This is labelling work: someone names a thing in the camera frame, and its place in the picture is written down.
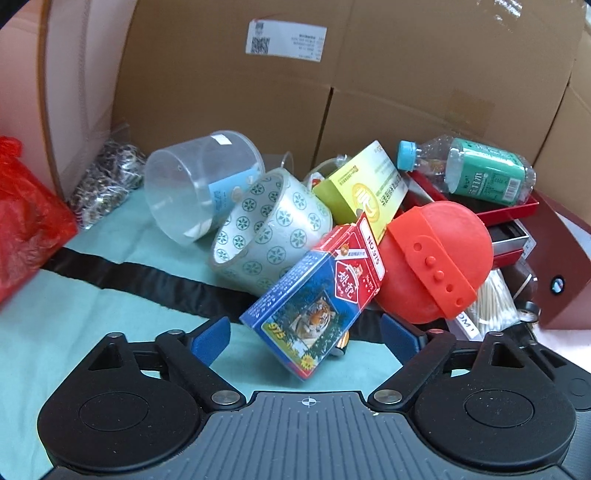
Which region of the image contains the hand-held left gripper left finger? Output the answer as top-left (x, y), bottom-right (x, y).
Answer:
top-left (85, 316), bottom-right (245, 411)

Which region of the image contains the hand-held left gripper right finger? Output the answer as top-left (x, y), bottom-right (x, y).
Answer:
top-left (368, 313), bottom-right (533, 411)

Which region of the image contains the tiger print playing card box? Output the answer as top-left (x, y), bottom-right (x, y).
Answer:
top-left (240, 217), bottom-right (386, 381)

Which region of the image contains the brown storage box container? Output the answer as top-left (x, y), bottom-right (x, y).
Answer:
top-left (531, 189), bottom-right (591, 330)

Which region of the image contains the pink fleece blanket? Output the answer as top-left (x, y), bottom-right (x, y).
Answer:
top-left (540, 323), bottom-right (591, 374)

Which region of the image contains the white flat box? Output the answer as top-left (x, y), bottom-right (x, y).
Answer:
top-left (445, 309), bottom-right (483, 343)

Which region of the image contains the black white small toy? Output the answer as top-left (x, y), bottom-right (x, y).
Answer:
top-left (517, 300), bottom-right (541, 326)

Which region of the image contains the red silicone round pouch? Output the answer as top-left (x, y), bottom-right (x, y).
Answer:
top-left (374, 200), bottom-right (495, 326)

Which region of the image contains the teal cloth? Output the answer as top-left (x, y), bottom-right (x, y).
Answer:
top-left (0, 185), bottom-right (407, 480)

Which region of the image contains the cotton swab pack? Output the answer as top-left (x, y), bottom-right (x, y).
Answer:
top-left (475, 268), bottom-right (515, 333)

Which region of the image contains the brown toy football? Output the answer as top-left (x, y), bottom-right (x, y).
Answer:
top-left (505, 265), bottom-right (539, 303)

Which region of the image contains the yellow-green medicine box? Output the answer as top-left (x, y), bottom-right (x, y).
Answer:
top-left (314, 140), bottom-right (409, 241)

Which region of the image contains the green flower pattern tape roll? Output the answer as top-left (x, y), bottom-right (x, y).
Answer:
top-left (210, 168), bottom-right (333, 296)

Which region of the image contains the clear plastic cup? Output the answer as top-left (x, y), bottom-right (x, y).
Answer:
top-left (144, 130), bottom-right (266, 244)

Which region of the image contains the red drawer gift box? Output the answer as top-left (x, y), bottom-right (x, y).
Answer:
top-left (406, 171), bottom-right (541, 268)

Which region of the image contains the green label plastic bottle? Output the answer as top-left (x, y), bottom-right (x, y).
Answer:
top-left (398, 135), bottom-right (539, 206)

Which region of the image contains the bag of metal rings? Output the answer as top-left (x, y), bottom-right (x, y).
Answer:
top-left (69, 138), bottom-right (146, 230)

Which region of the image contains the red plastic bag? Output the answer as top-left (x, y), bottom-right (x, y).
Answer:
top-left (0, 136), bottom-right (78, 304)

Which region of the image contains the cardboard box with white labels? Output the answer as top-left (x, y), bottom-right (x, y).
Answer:
top-left (531, 69), bottom-right (591, 206)

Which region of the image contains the large cardboard box wall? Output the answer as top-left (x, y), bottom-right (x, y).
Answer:
top-left (113, 0), bottom-right (587, 185)

